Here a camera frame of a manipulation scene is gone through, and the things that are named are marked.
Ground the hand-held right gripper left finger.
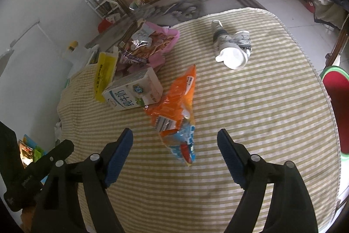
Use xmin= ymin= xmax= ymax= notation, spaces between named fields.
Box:
xmin=31 ymin=128 xmax=134 ymax=233

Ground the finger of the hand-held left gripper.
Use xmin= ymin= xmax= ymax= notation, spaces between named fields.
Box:
xmin=24 ymin=139 xmax=75 ymax=181

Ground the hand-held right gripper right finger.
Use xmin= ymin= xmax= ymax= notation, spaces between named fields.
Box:
xmin=217 ymin=128 xmax=318 ymax=233

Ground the orange snack bag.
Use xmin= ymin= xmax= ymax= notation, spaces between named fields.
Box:
xmin=144 ymin=64 xmax=197 ymax=167

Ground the red basin green rim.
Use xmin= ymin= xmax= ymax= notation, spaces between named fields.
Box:
xmin=320 ymin=66 xmax=349 ymax=154

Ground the pink snack bag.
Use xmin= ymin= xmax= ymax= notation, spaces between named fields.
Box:
xmin=120 ymin=21 xmax=180 ymax=72

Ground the colourful picture book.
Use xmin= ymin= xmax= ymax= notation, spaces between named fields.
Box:
xmin=18 ymin=134 xmax=45 ymax=168

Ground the beige striped table cloth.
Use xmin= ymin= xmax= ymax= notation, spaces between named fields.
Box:
xmin=57 ymin=7 xmax=342 ymax=233

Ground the white milk carton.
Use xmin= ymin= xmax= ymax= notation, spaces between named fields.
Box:
xmin=102 ymin=67 xmax=164 ymax=111

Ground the yellow packet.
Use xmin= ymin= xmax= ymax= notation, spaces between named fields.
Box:
xmin=94 ymin=51 xmax=119 ymax=101

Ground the plastic bottle yellow cap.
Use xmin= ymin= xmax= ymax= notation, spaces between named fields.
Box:
xmin=64 ymin=41 xmax=82 ymax=64

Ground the purple candy wrapper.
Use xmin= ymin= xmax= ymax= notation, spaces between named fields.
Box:
xmin=120 ymin=49 xmax=149 ymax=66

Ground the red plastic container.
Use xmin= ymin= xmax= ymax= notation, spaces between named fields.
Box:
xmin=98 ymin=19 xmax=115 ymax=33

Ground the carved wooden chair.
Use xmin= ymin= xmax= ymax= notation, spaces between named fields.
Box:
xmin=324 ymin=15 xmax=349 ymax=70

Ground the grey patterned rug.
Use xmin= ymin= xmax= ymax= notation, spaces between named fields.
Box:
xmin=84 ymin=0 xmax=269 ymax=50

